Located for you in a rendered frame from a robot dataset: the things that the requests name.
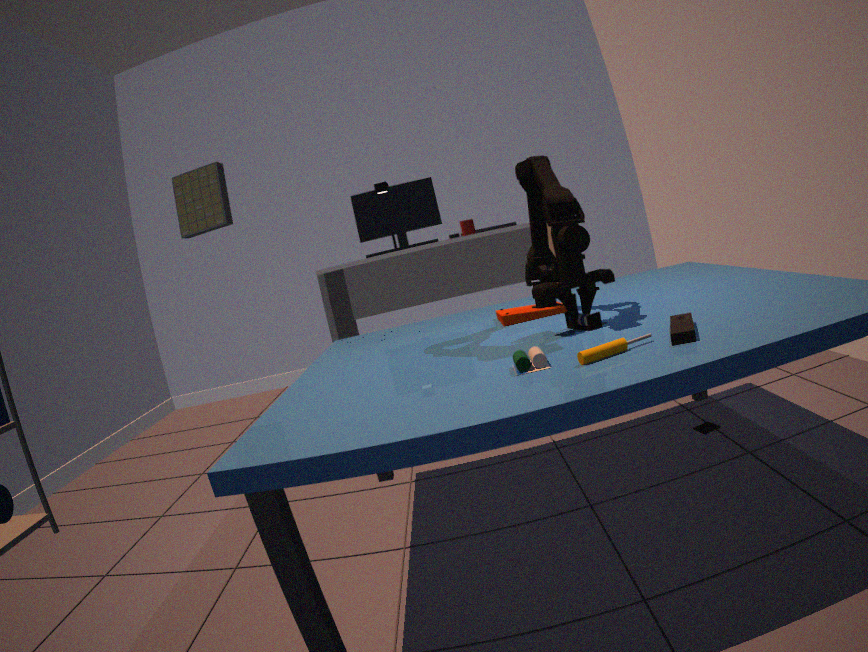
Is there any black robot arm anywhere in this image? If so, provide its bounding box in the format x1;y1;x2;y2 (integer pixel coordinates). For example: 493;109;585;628
515;155;590;286

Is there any black battery holder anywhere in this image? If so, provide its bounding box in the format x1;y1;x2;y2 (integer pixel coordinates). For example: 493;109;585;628
564;311;602;331

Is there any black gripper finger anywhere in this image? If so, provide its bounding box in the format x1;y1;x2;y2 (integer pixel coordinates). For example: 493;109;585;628
576;287;599;315
555;293;578;325

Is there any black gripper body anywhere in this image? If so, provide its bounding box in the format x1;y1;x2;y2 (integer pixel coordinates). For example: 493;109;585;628
532;252;615;300

